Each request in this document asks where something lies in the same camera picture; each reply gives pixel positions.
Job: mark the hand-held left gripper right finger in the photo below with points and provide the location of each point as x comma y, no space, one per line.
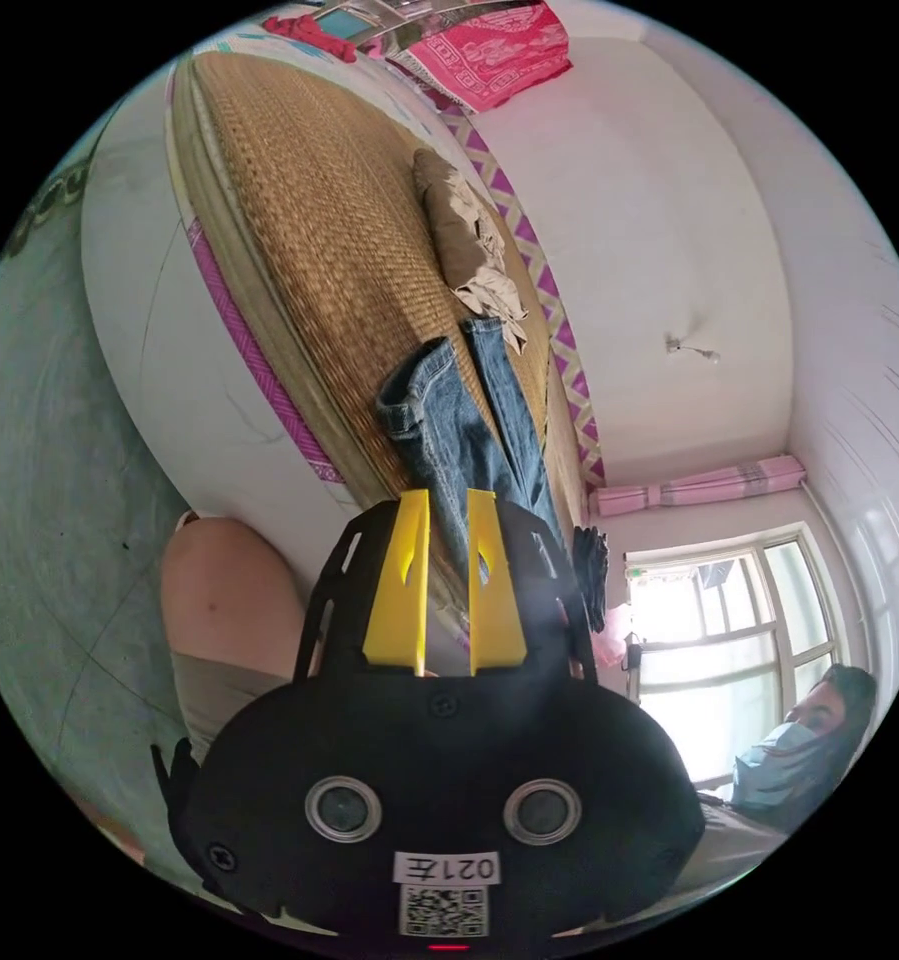
496,607

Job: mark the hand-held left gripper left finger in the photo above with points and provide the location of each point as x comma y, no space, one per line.
398,600

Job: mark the blue jeans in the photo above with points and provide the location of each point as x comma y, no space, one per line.
449,435

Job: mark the black cloth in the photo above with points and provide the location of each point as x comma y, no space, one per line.
590,570

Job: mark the person's body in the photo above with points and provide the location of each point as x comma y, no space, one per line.
224,592

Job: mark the window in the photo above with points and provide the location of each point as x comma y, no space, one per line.
719,675

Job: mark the pink rolled curtain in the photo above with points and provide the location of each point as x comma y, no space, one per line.
704,486

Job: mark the pile of clothes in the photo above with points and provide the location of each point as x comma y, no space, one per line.
456,225

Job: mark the bed with woven mat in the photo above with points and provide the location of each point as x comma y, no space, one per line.
306,210

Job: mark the red patterned cloth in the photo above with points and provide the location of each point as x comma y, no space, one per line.
486,52

